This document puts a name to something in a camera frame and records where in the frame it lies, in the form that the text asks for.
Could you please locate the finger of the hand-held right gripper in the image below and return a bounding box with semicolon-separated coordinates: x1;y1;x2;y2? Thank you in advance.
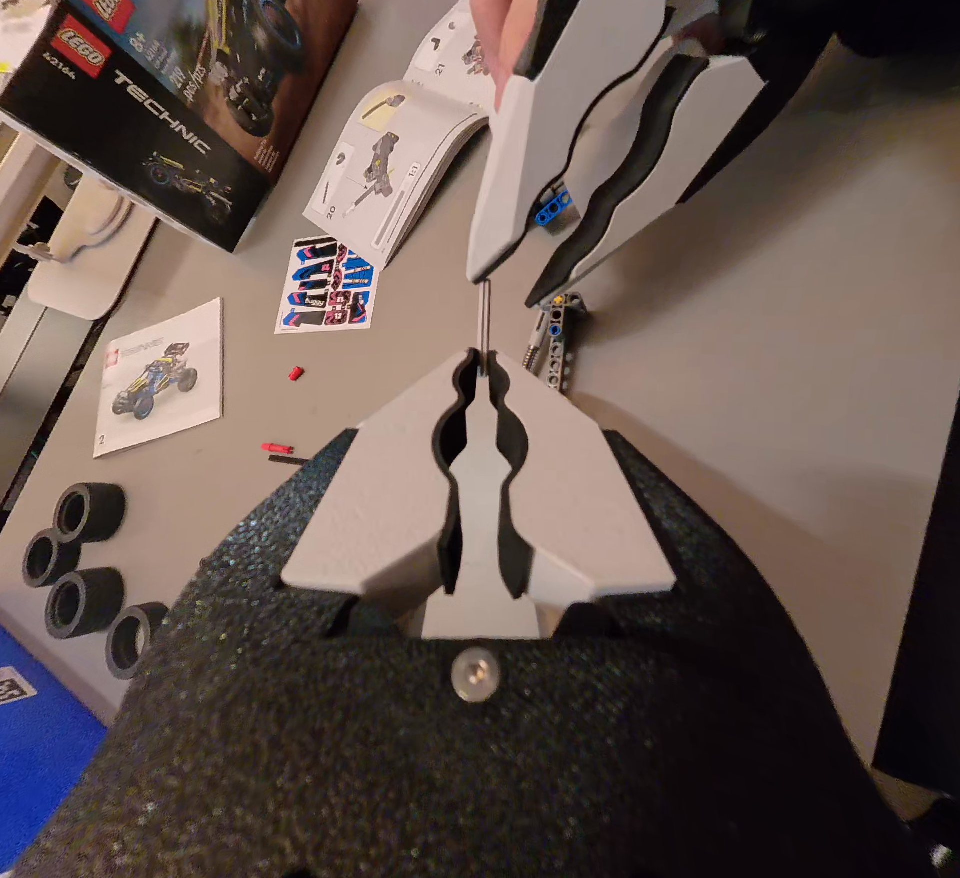
525;30;768;310
465;0;671;285

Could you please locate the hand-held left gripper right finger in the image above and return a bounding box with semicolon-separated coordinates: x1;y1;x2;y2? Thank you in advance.
486;350;681;640

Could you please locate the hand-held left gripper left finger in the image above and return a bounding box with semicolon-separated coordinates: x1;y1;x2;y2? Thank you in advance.
279;347;481;639

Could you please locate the blue lego beam piece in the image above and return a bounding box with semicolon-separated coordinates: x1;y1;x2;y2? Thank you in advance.
534;188;579;227

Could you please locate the grey lego beam assembly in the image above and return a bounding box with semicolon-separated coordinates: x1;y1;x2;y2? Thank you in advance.
522;291;588;396

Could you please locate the open lego instruction booklet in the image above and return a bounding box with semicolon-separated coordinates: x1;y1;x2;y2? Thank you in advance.
303;0;498;271

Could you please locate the lego sticker sheet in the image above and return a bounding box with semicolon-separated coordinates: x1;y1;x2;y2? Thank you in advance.
274;236;381;336

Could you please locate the closed lego instruction booklet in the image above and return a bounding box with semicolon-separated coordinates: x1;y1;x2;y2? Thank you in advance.
93;297;225;459

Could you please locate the black rubber lego tire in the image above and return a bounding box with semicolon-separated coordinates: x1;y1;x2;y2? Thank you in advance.
22;529;80;588
45;567;125;640
52;482;127;545
105;602;170;681

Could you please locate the lego set box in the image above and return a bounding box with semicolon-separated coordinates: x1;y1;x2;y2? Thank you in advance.
0;0;361;254

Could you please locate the blue tagged storage bin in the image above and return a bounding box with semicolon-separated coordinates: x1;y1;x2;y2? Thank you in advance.
0;623;108;878

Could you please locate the white chair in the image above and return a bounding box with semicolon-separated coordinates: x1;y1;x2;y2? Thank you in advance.
28;176;156;321

